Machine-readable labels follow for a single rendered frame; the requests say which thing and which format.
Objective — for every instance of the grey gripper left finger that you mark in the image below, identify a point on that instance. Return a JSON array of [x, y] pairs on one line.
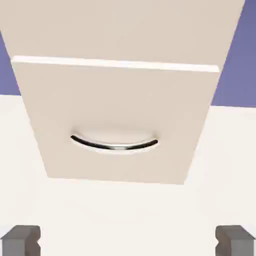
[[22, 241]]

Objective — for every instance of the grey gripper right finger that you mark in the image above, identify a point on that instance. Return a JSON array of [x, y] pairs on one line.
[[236, 241]]

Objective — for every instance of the beige drawer front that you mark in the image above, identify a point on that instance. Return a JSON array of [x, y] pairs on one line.
[[120, 96]]

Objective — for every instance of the beige painted cabinet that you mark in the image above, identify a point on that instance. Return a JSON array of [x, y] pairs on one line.
[[120, 28]]

